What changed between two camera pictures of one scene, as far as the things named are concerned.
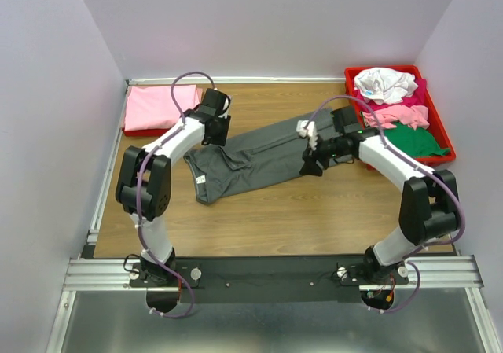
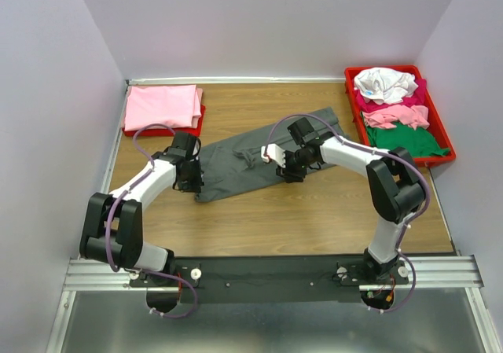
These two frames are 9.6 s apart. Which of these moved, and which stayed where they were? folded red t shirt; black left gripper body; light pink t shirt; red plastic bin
Moved: black left gripper body
Stayed: light pink t shirt; red plastic bin; folded red t shirt
